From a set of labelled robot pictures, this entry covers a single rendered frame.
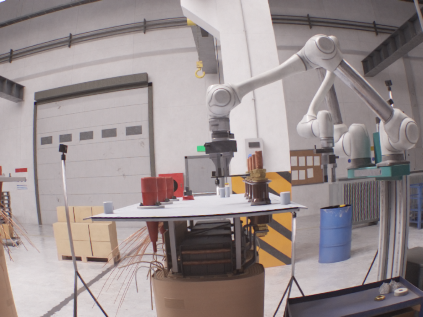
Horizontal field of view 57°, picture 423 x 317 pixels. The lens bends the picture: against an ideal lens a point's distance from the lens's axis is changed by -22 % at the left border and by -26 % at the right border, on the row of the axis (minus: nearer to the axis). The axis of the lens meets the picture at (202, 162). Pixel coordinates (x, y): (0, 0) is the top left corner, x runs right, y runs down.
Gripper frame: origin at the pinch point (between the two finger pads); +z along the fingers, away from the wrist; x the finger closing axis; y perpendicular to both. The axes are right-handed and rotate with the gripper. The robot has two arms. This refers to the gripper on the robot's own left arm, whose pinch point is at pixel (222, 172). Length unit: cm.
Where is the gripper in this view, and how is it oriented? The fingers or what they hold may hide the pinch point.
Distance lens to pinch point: 216.2
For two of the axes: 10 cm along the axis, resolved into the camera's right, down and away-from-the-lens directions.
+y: -5.3, 0.1, -8.5
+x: 8.5, -0.7, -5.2
